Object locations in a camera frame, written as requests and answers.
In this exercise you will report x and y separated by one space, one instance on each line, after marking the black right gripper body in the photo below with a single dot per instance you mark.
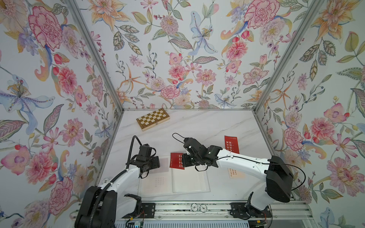
189 161

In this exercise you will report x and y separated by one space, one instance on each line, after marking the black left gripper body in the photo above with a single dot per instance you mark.
152 163

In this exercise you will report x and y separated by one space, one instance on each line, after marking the red card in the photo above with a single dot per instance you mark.
176 161
231 144

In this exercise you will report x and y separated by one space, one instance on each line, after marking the white photo album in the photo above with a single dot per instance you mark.
166 181

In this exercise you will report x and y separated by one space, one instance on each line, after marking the beige card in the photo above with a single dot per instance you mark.
234 174

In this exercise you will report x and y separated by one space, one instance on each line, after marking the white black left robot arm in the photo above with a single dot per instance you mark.
102 206

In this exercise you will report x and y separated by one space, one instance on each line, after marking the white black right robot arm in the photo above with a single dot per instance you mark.
276 176

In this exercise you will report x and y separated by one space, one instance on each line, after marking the wooden folding chess board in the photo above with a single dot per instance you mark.
152 119

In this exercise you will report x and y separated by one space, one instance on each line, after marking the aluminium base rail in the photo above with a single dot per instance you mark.
218 214

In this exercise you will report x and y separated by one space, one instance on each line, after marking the aluminium corner post left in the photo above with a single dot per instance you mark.
77 16

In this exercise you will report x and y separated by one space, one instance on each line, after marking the aluminium corner post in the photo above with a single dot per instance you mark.
77 16
303 27

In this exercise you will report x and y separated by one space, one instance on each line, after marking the aluminium corner post right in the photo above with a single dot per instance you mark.
303 27

